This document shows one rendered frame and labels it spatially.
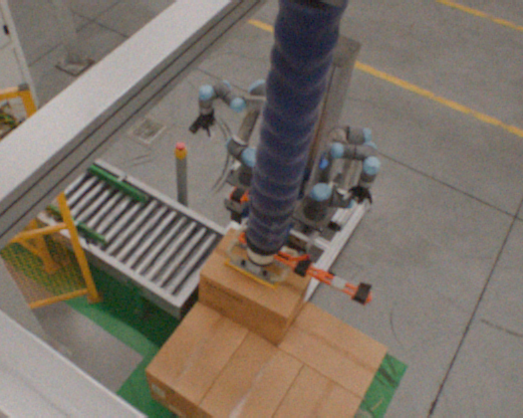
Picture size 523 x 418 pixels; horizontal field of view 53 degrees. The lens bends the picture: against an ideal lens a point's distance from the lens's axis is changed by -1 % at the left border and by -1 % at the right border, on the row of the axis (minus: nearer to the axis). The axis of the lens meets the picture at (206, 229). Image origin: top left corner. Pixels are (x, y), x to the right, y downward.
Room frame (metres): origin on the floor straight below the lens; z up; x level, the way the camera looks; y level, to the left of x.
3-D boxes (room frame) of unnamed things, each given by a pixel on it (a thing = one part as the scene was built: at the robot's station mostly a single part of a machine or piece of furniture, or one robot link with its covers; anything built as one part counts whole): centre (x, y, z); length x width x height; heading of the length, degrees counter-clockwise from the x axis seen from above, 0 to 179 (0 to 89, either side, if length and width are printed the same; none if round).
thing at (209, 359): (1.22, -0.41, 0.34); 1.20 x 1.00 x 0.40; 57
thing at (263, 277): (1.56, -0.28, 1.08); 0.34 x 0.10 x 0.05; 61
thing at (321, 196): (2.01, -0.69, 1.20); 0.13 x 0.12 x 0.14; 83
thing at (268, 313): (1.63, -0.32, 0.74); 0.60 x 0.40 x 0.40; 61
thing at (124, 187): (2.88, 1.12, 0.60); 1.60 x 0.10 x 0.09; 57
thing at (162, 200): (2.74, 0.79, 0.50); 2.31 x 0.05 x 0.19; 57
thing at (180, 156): (2.56, 0.20, 0.50); 0.07 x 0.07 x 1.00; 57
